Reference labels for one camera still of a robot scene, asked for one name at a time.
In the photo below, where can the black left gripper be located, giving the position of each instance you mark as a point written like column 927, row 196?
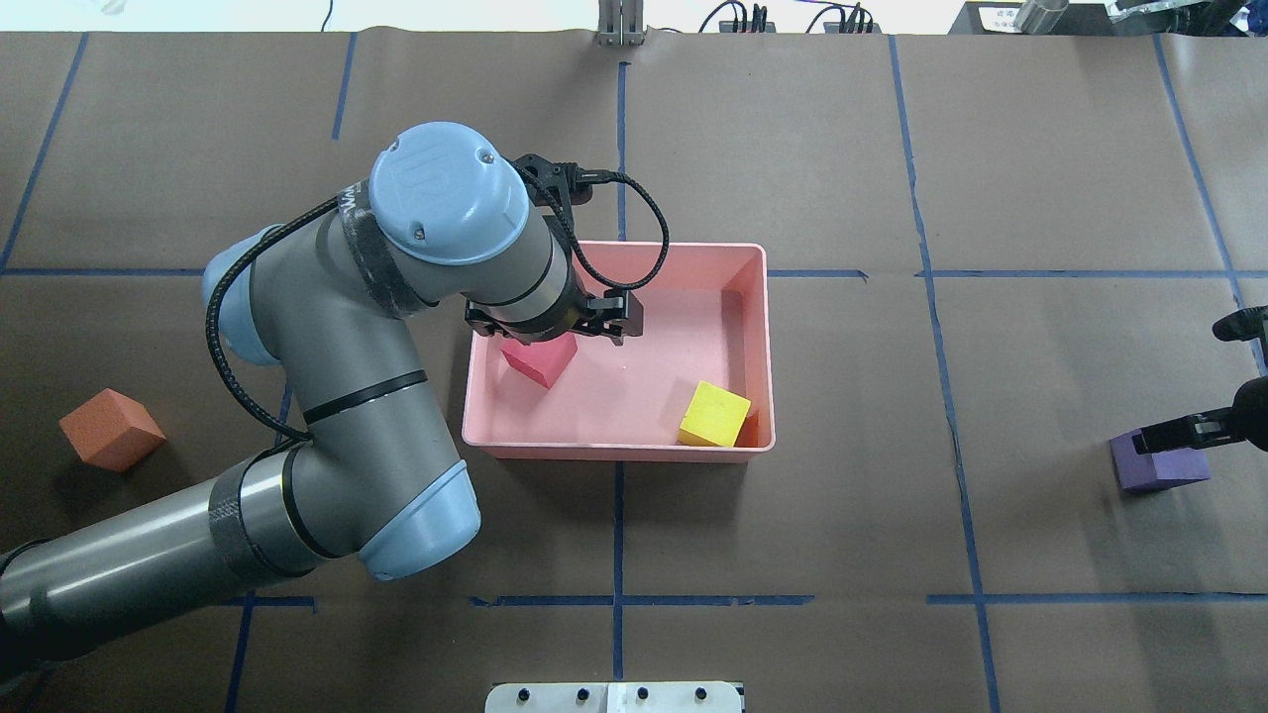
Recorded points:
column 606, row 316

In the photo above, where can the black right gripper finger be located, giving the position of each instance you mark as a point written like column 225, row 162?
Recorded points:
column 1200, row 431

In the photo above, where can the red foam block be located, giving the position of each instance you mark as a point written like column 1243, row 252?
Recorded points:
column 542, row 362

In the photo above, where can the purple foam block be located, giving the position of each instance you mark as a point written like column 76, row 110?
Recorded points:
column 1150, row 472

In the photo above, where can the yellow foam block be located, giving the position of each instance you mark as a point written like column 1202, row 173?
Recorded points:
column 714, row 417

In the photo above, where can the orange foam block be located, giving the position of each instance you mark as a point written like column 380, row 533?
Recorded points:
column 112, row 432

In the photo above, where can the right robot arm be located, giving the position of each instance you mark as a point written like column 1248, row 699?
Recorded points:
column 1244, row 421

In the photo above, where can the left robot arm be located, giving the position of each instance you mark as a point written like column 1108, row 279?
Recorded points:
column 306, row 325

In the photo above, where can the pink plastic bin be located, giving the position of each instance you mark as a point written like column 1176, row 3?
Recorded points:
column 706, row 319

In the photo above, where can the brown paper table cover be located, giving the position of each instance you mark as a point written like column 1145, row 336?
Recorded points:
column 988, row 258

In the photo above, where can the black power strip plugs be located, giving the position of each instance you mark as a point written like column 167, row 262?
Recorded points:
column 791, row 18

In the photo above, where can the aluminium frame post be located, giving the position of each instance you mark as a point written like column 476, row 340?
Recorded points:
column 620, row 23

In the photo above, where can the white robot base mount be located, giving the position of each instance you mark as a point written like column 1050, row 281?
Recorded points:
column 617, row 696

